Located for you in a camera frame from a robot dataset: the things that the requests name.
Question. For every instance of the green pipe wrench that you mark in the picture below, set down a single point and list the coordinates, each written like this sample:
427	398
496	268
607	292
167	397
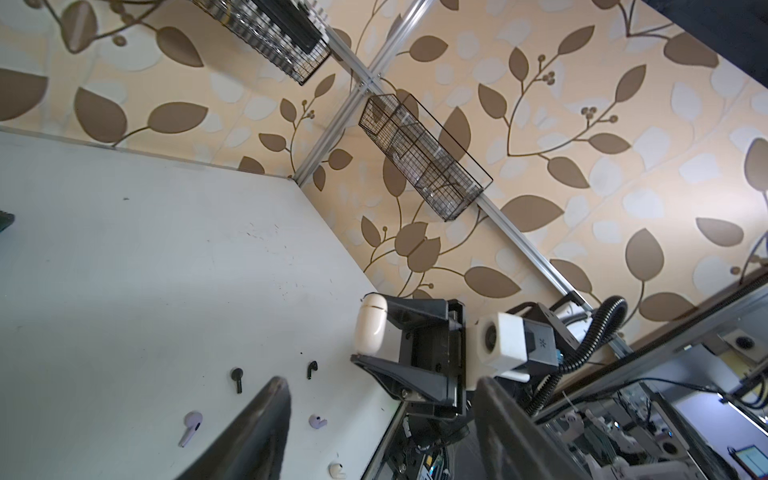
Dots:
6	220

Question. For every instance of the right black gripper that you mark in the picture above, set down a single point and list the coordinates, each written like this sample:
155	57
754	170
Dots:
433	348

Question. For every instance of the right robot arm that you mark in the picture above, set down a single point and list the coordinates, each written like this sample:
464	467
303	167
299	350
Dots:
573	353

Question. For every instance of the cream earbud charging case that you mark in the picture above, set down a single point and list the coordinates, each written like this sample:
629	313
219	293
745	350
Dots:
371	324

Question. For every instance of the purple earbud upper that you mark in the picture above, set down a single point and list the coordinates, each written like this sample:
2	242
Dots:
192	423

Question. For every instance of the back wire basket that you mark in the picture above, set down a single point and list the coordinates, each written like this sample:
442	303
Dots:
291	35

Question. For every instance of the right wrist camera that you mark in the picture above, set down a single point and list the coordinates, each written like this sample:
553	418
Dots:
509	346

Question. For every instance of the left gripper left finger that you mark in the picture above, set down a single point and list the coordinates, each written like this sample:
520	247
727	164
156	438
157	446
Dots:
253	445

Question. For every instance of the wire basket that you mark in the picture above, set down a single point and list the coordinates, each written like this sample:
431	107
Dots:
291	35
432	156

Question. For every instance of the black earbud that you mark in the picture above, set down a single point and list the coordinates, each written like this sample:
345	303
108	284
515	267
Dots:
236	375
311	368

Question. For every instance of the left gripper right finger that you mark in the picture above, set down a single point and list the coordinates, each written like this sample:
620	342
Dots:
512	445

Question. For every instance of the cream earbud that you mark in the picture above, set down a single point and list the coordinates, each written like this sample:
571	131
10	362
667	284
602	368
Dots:
336	471

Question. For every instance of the right wire basket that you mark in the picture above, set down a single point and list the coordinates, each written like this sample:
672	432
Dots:
432	156

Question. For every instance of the black earbud right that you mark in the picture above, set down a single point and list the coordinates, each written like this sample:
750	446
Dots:
311	368

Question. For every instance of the black earbud upper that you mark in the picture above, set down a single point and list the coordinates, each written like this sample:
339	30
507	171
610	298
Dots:
236	375

